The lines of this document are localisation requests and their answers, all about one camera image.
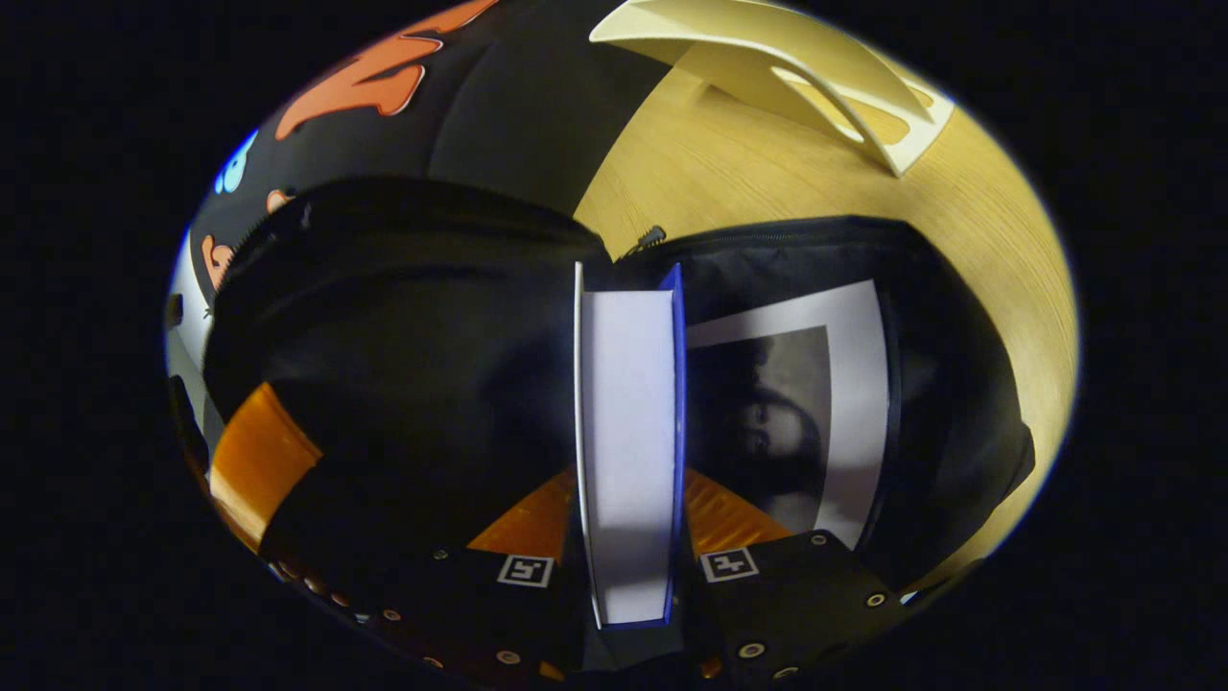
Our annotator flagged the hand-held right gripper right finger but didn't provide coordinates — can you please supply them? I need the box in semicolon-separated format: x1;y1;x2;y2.
681;468;922;684

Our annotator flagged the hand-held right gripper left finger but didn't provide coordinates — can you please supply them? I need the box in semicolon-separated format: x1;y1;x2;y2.
365;468;588;684

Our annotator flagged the black schoolbag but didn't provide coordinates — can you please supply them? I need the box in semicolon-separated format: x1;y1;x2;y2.
203;178;1037;591

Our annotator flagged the white portrait cover book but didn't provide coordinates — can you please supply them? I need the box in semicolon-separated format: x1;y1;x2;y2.
686;280;893;550

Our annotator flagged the blue cover book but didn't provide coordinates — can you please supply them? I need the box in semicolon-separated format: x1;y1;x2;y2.
574;261;687;630

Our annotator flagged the white plastic bookshelf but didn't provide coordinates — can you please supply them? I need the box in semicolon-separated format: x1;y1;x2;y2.
590;0;956;179

